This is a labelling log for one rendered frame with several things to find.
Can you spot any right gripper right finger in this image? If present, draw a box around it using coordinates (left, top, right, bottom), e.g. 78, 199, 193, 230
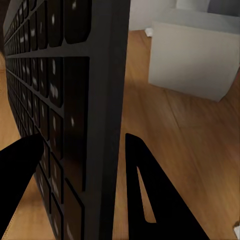
125, 133, 210, 240

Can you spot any keyboard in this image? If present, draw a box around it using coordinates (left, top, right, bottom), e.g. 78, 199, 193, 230
3, 0, 131, 240

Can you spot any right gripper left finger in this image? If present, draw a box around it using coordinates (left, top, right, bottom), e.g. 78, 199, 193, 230
0, 133, 45, 240

